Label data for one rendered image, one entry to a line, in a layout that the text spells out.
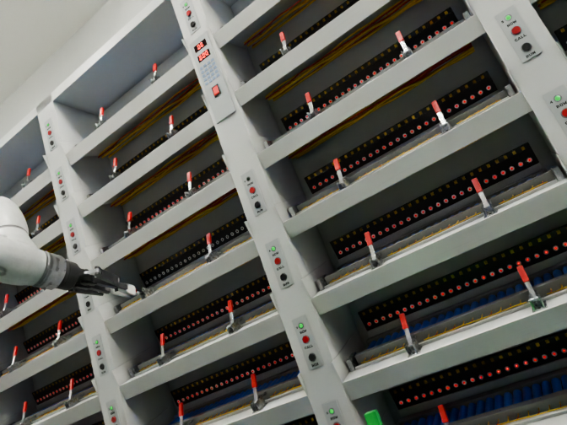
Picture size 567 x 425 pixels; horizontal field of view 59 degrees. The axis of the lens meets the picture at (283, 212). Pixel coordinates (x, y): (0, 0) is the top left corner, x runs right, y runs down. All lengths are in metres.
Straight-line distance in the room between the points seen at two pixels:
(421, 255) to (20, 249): 0.91
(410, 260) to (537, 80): 0.44
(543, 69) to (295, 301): 0.73
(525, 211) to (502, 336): 0.25
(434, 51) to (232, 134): 0.56
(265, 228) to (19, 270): 0.58
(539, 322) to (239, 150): 0.82
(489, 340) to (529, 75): 0.53
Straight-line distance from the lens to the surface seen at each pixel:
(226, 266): 1.36
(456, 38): 1.22
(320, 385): 1.23
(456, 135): 1.14
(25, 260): 1.32
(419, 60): 1.22
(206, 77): 1.51
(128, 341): 1.73
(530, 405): 1.18
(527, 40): 1.17
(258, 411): 1.34
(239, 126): 1.39
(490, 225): 1.10
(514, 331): 1.09
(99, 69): 1.93
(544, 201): 1.09
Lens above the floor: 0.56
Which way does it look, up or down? 18 degrees up
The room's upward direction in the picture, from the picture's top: 21 degrees counter-clockwise
